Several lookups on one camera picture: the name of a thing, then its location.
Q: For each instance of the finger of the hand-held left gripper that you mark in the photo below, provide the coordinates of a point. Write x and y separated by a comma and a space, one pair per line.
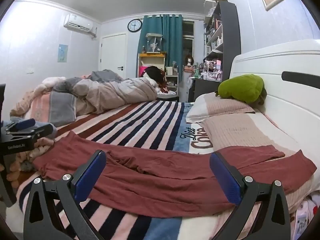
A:
22, 124

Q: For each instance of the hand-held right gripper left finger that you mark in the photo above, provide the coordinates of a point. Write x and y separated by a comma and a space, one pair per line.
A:
88, 177

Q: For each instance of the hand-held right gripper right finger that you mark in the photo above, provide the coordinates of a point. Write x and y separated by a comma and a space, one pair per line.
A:
226, 177

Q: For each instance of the dark red pants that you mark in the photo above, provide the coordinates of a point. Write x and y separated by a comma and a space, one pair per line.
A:
162, 180

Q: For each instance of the folded patterned quilt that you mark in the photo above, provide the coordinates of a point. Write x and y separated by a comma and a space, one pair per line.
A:
21, 105

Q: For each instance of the beige fluffy plush toy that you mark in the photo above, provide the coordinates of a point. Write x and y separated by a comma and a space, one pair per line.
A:
37, 152

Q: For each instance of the white fluffy plush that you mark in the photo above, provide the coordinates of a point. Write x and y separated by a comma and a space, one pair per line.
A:
48, 83

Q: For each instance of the pink pillow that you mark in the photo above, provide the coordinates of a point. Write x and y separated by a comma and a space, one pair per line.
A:
237, 130

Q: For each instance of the striped printed blanket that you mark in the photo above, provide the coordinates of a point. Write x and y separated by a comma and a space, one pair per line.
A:
140, 127

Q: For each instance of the beige striped pillow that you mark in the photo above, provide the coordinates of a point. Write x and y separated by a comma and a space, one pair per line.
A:
217, 106

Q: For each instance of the grey beige duvet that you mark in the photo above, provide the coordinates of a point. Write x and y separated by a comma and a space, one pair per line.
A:
112, 92

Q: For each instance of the white printed cloth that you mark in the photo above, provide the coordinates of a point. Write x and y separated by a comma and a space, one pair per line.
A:
307, 215

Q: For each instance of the green plush toy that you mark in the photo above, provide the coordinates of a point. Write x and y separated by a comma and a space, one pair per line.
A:
241, 87

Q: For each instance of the dark cluttered desk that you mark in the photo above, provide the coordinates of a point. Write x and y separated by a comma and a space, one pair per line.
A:
202, 87

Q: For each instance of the white small cart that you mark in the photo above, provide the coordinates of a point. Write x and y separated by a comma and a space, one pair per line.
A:
172, 77

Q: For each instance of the white air conditioner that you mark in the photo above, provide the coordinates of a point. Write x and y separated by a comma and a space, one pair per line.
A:
77, 23

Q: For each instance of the white door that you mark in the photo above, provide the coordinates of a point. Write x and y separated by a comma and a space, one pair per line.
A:
112, 52

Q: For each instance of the wig mannequin head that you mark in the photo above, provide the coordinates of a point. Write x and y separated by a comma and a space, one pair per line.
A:
189, 62

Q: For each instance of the dark plush toy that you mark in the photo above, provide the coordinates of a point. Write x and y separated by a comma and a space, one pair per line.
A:
155, 75

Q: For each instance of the white bed headboard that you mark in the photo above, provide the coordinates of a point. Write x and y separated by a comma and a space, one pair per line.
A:
282, 62

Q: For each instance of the yellow white shelf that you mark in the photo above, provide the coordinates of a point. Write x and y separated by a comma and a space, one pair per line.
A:
151, 57

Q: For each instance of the dark tall bookshelf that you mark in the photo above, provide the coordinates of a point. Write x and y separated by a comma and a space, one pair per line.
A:
228, 35

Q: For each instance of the glass display case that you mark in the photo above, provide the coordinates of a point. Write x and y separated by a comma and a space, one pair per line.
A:
153, 42

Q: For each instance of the window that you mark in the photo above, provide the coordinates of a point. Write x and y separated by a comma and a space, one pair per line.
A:
188, 32

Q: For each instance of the teal curtain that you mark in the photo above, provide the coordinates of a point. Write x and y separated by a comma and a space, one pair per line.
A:
170, 35

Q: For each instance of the white wall socket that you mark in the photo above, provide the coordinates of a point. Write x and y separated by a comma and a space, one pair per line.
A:
30, 70

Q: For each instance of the small blue wall poster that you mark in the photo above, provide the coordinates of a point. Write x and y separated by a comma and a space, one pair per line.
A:
62, 53

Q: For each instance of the round wall clock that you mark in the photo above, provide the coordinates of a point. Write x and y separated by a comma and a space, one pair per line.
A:
134, 25

